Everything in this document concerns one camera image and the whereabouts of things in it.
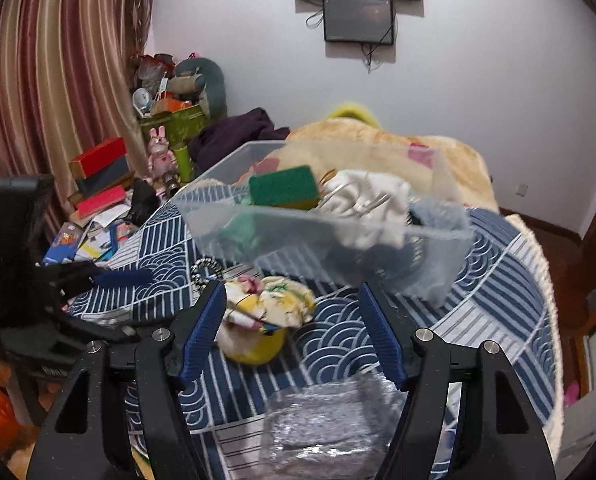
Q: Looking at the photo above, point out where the red book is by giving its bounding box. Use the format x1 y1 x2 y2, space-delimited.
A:
74 185 129 217

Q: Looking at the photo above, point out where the dark grey box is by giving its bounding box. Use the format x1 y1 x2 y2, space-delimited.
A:
74 155 131 194

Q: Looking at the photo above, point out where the heap of toys and packets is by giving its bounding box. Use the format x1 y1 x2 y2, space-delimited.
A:
130 52 179 117

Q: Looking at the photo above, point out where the green cardboard box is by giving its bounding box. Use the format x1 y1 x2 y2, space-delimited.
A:
140 104 209 150

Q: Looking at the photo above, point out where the black white beaded hair tie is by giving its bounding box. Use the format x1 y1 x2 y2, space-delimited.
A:
191 257 222 292

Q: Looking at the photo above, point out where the pink rabbit figure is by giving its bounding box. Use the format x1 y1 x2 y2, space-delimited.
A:
146 127 179 187

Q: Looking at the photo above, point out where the pile of papers and booklets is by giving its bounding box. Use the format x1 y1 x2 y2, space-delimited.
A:
42 204 144 267

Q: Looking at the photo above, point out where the clear plastic storage box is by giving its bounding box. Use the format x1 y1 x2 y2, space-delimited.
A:
172 141 475 308

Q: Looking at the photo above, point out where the dark purple garment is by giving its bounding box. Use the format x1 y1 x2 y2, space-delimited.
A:
188 108 291 172

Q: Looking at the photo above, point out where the floral yellow cloth pouch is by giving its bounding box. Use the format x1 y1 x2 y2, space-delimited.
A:
222 275 319 335

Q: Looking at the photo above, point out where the black bag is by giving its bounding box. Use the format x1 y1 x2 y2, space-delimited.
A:
127 179 161 227

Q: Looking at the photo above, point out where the green cloth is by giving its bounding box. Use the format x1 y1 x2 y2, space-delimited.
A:
210 209 259 257

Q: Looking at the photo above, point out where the metal wire whisk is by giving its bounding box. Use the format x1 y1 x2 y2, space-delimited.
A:
322 181 395 217

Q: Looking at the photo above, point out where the yellow plush toy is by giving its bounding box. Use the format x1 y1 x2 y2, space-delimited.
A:
216 321 287 366

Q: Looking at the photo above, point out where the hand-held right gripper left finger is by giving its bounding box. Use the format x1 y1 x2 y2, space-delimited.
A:
25 279 229 480

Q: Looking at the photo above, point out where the white cloth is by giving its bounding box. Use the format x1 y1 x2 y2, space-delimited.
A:
318 169 412 250

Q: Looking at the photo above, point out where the small black wall monitor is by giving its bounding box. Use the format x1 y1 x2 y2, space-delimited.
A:
322 0 395 45

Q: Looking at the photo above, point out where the green cylinder cup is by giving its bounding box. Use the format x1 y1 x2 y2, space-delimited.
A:
173 143 195 184

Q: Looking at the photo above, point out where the green and yellow sponge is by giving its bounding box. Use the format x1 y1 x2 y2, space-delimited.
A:
248 164 321 212

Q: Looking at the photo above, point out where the red box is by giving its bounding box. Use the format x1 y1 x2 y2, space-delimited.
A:
68 137 128 179

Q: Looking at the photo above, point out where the striped brown curtain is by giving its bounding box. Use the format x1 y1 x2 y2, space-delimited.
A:
0 0 159 243

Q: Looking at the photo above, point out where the grey blue cloth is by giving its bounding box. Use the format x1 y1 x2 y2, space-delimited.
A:
407 199 473 233

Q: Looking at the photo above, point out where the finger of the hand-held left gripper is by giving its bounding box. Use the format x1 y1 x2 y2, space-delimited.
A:
50 307 146 348
45 261 155 307

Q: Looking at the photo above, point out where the silver scrubber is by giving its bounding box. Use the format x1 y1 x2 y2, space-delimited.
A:
259 374 409 480

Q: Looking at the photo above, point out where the yellow green plush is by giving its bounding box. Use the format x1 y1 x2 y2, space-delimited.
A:
325 101 381 127

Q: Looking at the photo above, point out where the black monitor cable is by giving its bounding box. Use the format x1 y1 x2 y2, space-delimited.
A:
360 42 385 69

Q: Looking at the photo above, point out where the blue wave patterned blanket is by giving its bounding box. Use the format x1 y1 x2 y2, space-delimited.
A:
66 179 560 480

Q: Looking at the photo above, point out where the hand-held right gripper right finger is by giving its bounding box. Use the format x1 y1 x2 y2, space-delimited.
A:
359 282 559 480

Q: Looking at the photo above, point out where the beige fleece blanket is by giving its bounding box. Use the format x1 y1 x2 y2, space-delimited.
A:
217 119 565 463

